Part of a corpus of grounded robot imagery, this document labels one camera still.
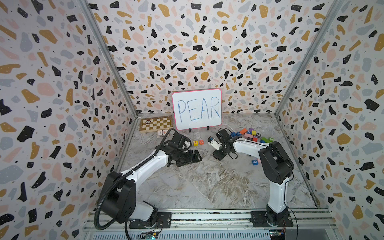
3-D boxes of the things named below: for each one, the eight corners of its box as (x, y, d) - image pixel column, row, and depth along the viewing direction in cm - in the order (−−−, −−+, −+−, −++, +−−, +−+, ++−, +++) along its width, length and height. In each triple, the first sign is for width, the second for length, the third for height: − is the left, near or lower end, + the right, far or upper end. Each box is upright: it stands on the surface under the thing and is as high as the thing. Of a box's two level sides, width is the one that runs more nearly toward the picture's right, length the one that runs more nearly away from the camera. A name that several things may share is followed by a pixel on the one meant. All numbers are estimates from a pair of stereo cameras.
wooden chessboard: (140, 133, 112) (139, 130, 109) (142, 121, 119) (140, 118, 116) (173, 129, 115) (172, 126, 112) (172, 118, 122) (171, 114, 119)
